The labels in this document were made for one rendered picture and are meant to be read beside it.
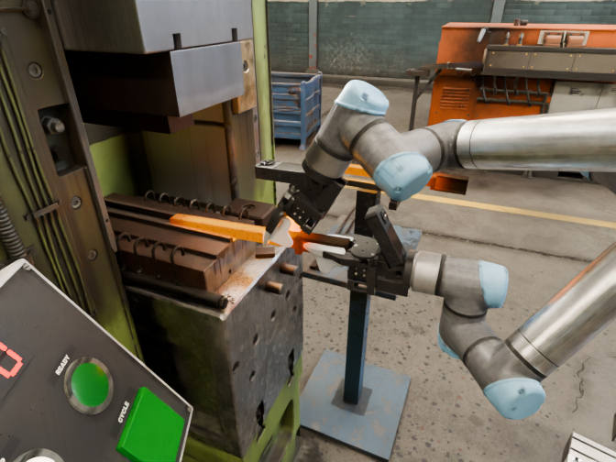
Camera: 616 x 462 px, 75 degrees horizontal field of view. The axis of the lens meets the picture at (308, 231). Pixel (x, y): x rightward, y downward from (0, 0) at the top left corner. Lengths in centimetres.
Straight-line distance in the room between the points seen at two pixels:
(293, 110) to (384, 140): 401
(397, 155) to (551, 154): 19
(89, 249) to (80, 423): 38
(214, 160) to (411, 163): 66
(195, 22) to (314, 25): 805
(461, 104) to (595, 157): 368
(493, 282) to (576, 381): 150
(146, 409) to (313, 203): 42
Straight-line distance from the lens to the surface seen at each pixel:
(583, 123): 59
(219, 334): 83
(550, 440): 193
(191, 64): 70
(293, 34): 895
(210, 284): 83
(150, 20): 64
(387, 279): 77
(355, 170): 120
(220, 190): 115
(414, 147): 62
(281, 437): 153
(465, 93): 422
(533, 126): 62
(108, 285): 84
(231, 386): 92
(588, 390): 218
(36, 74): 70
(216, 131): 109
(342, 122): 64
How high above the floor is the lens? 142
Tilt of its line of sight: 29 degrees down
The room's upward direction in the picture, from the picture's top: straight up
